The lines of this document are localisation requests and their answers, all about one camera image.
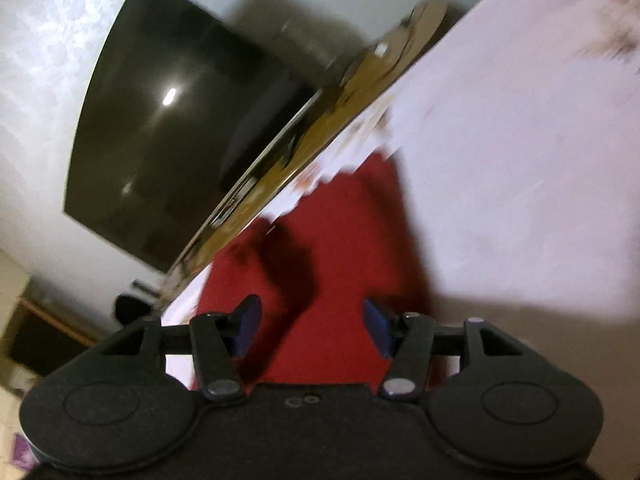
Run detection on wooden television stand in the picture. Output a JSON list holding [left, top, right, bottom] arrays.
[[159, 0, 449, 307]]

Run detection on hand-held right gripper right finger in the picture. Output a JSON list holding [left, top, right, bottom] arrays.
[[362, 297, 527, 403]]

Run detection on red beaded sweater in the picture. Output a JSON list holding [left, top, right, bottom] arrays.
[[187, 152, 458, 397]]

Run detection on light wooden cabinet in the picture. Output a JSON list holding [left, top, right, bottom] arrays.
[[0, 249, 99, 397]]

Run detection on white floral bedsheet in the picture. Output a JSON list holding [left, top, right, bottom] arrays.
[[160, 0, 640, 480]]

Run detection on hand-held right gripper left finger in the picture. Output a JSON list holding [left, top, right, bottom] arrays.
[[100, 294, 264, 403]]

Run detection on black flat television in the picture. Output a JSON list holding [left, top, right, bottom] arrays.
[[62, 0, 322, 276]]

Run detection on black rounded chair back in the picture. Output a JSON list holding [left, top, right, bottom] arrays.
[[113, 294, 154, 325]]

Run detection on silver set-top box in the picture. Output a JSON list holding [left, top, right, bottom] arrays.
[[210, 182, 253, 228]]

